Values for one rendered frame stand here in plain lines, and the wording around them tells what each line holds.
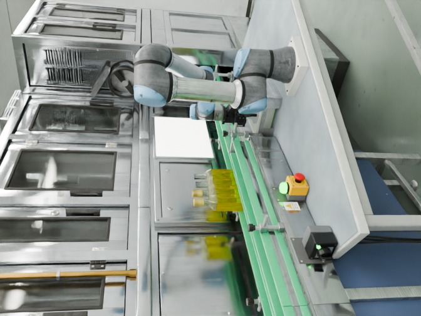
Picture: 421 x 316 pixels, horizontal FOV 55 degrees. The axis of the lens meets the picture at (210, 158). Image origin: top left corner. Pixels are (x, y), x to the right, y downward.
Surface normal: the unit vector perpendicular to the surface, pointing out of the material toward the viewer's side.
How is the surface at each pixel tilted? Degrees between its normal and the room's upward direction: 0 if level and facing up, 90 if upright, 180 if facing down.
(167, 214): 90
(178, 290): 90
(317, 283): 90
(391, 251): 90
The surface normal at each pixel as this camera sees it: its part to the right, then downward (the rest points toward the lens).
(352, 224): -0.98, -0.02
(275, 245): 0.12, -0.80
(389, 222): 0.16, -0.54
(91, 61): 0.12, 0.60
